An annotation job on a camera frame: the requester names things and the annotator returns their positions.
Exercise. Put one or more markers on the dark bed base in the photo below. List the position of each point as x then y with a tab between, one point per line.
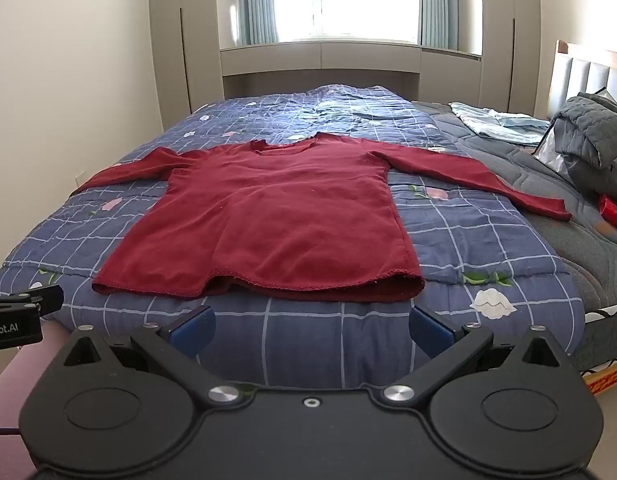
606	342

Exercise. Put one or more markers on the beige window bench cabinet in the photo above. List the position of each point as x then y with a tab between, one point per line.
338	65

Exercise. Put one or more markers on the orange patterned cloth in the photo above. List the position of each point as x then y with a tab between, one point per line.
608	377

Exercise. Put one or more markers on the light blue striped cloth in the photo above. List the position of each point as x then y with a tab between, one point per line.
493	122

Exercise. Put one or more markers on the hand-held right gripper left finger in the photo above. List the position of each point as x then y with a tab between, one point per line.
192	329

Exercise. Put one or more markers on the grey padded headboard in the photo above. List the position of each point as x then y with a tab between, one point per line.
583	77

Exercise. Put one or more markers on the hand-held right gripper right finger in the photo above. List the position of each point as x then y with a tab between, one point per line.
429	330

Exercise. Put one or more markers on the blue plaid floral quilt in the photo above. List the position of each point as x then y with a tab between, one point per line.
453	240

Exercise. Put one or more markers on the blue-grey curtain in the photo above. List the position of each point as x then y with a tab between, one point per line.
258	0
438	2

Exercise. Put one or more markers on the beige tall wardrobe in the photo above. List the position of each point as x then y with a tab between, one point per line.
511	35
183	35

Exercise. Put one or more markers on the small red bag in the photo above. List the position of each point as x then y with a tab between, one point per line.
614	214

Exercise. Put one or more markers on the white wall outlet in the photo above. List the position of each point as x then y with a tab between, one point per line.
79	176

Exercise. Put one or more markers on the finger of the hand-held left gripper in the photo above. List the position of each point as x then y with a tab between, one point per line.
48	300

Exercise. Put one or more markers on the grey quilted blanket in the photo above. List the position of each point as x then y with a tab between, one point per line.
596	125

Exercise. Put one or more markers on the red long-sleeved sweater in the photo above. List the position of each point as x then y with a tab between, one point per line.
268	210

